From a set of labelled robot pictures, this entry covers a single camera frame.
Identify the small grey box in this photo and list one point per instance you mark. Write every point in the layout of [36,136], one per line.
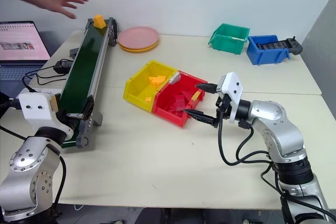
[73,51]

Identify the red flat brick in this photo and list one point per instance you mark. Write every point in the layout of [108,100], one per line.
[188,94]
[180,102]

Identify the black handheld controller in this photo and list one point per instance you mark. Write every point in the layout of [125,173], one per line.
[294,45]

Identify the blue storage bin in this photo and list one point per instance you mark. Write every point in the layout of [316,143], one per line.
[267,54]

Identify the yellow plate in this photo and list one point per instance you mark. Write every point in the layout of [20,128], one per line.
[136,50]

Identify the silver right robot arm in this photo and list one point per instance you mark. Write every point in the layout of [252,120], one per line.
[273,113]

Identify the pink plate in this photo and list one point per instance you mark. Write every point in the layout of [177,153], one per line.
[137,36]

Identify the green storage bin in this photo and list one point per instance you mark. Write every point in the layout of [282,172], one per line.
[228,39]

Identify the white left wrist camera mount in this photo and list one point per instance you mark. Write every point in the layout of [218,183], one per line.
[36,108]

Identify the open laptop computer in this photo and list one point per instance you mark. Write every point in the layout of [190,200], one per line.
[21,40]

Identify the green conveyor belt unit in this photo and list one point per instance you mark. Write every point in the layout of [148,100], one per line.
[84,64]

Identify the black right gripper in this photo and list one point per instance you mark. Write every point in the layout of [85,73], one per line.
[222,104]

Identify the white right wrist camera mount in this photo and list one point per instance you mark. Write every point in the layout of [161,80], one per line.
[233,85]

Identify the red storage bin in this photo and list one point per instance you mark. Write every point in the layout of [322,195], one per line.
[170,116]

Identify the grey partition panel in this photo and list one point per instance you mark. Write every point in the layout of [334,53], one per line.
[324,37]

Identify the yellow storage bin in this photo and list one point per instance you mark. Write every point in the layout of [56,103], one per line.
[137,89]

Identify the yellow half-round block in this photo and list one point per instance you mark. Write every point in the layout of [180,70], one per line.
[157,80]

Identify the grey white label card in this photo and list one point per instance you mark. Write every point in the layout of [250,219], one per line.
[175,77]

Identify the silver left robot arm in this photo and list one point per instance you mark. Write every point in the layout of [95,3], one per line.
[26,161]

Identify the small yellow brick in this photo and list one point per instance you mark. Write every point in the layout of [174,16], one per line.
[148,100]

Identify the person's bare hand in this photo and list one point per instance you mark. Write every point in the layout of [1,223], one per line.
[61,1]

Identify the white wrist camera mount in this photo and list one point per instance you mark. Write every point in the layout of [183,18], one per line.
[36,108]
[233,85]

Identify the black power adapter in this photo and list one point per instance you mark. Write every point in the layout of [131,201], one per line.
[62,66]

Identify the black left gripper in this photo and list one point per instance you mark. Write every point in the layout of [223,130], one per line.
[63,117]

